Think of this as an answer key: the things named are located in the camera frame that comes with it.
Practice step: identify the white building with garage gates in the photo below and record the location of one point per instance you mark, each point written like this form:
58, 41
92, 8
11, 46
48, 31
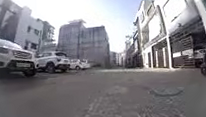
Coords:
176, 28

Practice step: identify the row of distant buildings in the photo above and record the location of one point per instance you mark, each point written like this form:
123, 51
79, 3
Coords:
122, 57

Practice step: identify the white building with dark windows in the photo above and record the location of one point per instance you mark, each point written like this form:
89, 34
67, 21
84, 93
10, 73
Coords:
19, 28

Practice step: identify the white car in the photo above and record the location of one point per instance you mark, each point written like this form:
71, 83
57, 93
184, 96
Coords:
11, 57
52, 60
77, 64

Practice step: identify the grey asphalt road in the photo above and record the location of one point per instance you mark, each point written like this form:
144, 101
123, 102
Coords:
92, 95

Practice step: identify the round manhole cover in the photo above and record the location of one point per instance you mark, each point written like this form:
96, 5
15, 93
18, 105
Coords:
166, 91

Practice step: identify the grey tall building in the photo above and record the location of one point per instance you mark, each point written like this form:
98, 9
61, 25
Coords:
83, 42

